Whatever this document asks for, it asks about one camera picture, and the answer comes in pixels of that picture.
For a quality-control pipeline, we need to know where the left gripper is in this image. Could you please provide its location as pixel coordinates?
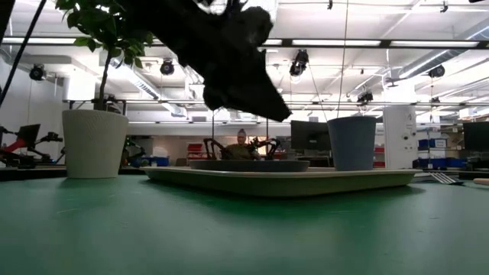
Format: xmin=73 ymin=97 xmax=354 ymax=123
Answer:
xmin=125 ymin=0 xmax=292 ymax=122

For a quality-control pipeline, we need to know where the blue plate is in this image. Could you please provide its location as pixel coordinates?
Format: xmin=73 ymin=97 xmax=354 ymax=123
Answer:
xmin=189 ymin=159 xmax=311 ymax=173

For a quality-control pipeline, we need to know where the metal fork with beige handle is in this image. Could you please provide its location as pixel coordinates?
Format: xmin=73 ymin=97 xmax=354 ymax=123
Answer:
xmin=429 ymin=171 xmax=489 ymax=187

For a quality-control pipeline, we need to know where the beige plastic tray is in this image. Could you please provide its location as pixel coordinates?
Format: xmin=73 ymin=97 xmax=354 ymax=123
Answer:
xmin=143 ymin=166 xmax=421 ymax=198

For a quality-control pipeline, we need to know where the blue-grey cup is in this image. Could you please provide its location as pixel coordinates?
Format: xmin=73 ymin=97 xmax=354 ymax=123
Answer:
xmin=327 ymin=115 xmax=378 ymax=172

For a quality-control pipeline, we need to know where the person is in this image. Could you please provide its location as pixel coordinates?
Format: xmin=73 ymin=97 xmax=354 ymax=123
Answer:
xmin=223 ymin=128 xmax=263 ymax=160

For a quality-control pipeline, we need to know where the black monitor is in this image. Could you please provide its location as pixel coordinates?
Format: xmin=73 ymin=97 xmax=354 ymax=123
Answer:
xmin=462 ymin=121 xmax=489 ymax=152
xmin=290 ymin=120 xmax=332 ymax=152

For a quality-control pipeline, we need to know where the blue storage bin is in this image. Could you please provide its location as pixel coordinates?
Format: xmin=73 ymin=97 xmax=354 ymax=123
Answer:
xmin=131 ymin=155 xmax=170 ymax=168
xmin=418 ymin=157 xmax=466 ymax=169
xmin=418 ymin=138 xmax=448 ymax=150

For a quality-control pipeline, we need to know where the green leafy potted tree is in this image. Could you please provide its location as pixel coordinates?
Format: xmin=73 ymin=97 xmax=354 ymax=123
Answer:
xmin=55 ymin=0 xmax=154 ymax=112

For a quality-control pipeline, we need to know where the white ribbed plant pot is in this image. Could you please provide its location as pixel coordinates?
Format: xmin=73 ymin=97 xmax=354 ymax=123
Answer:
xmin=61 ymin=109 xmax=130 ymax=180

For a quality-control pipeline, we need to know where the white column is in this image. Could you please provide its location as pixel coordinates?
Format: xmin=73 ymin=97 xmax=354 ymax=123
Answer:
xmin=383 ymin=105 xmax=419 ymax=170

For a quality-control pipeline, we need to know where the silver ceiling air duct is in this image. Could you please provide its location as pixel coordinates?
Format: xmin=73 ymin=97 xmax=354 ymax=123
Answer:
xmin=397 ymin=18 xmax=489 ymax=79
xmin=108 ymin=57 xmax=188 ymax=118

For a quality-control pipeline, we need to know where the black slanted frame bar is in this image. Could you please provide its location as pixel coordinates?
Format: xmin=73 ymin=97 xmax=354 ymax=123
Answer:
xmin=0 ymin=0 xmax=47 ymax=108

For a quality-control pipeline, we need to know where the black table edge rail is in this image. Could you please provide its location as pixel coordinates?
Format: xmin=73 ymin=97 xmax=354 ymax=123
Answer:
xmin=0 ymin=166 xmax=489 ymax=181

